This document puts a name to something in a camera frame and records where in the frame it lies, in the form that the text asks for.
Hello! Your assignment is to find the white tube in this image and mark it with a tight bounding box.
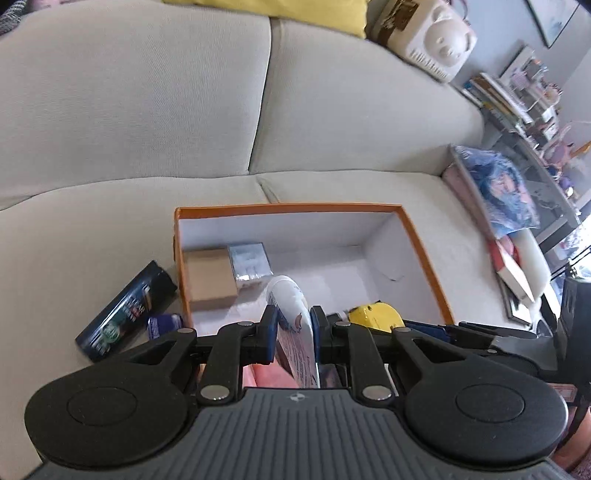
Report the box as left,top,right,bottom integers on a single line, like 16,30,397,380
265,274,321,391

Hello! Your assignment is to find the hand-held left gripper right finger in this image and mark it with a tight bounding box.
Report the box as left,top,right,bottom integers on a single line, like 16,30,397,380
309,305,476,401

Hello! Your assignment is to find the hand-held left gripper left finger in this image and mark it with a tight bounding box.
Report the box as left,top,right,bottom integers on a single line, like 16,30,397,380
117,305,280,401

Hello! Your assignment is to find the illustrated card box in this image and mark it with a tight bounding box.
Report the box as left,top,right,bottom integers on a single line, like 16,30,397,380
228,242,271,283

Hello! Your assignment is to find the dark patterned cloth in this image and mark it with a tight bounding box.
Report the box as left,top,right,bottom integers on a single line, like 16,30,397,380
0,0,31,35

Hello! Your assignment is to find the dark green bottle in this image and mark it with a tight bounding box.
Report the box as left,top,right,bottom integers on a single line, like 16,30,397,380
75,261,178,363

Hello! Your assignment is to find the beige fabric sofa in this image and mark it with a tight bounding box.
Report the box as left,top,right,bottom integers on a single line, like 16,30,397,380
0,0,555,402

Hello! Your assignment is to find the red and white book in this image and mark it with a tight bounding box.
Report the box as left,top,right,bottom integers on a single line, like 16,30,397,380
489,235,536,303

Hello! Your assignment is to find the blue tin case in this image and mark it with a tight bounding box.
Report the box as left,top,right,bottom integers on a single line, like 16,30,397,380
147,313,185,342

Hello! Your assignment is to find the small brown cardboard box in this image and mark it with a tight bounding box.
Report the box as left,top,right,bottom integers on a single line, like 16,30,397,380
182,248,240,313

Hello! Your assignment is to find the glass side table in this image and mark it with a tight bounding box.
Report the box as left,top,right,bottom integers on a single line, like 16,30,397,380
480,111,591,241

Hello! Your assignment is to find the framed wall picture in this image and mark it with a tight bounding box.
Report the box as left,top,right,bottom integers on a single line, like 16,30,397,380
526,0,580,49

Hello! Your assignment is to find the blue printed pillow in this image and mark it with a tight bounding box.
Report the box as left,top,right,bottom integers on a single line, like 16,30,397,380
450,144,541,241

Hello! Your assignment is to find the pink plastic cup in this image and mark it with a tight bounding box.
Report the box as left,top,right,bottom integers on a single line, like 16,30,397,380
242,362,301,391

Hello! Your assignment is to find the brown printed box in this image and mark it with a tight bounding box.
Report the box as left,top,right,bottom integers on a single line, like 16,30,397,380
367,0,419,44

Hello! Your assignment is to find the white bear-shaped appliance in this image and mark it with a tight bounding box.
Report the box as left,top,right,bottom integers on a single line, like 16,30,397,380
385,0,476,84

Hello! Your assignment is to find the orange cardboard box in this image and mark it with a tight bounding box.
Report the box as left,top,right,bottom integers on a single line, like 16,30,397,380
173,202,458,340

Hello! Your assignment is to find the yellow pillow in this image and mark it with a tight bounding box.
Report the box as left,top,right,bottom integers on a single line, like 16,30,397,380
161,0,370,40

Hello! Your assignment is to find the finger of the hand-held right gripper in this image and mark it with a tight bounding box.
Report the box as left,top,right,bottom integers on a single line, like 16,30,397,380
404,323,497,352

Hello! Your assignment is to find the yellow tape measure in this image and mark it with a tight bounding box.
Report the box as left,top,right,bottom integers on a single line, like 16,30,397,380
347,302,406,333

